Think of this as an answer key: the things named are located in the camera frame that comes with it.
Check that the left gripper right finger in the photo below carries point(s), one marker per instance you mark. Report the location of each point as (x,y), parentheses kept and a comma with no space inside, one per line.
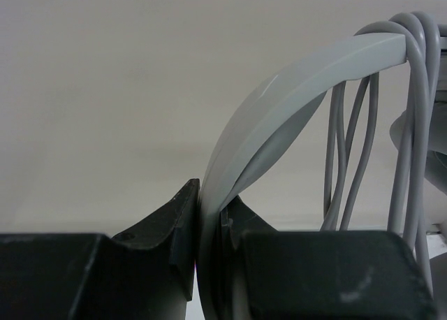
(270,274)

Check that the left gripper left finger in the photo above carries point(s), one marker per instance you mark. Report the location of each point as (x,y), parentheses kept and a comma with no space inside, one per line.
(143,272)

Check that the grey white headphones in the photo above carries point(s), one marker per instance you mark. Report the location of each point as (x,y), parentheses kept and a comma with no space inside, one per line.
(272,116)

